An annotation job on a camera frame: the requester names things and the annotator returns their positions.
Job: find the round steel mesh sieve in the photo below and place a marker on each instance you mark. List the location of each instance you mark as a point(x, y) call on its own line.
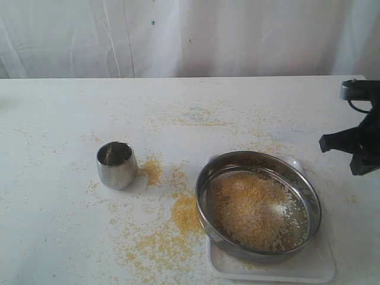
point(256, 207)

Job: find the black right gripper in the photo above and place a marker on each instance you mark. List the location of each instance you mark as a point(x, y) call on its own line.
point(349, 140)

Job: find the stainless steel cup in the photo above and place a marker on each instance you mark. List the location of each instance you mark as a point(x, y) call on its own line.
point(116, 165)

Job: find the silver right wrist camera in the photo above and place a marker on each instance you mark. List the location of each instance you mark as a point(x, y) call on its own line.
point(360, 90)

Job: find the white plastic tray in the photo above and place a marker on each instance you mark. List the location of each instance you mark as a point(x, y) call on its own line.
point(314, 264)

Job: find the white backdrop curtain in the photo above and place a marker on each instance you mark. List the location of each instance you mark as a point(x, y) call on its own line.
point(133, 39)

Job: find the yellow millet grain pile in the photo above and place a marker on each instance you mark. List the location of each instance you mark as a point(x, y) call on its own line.
point(184, 214)

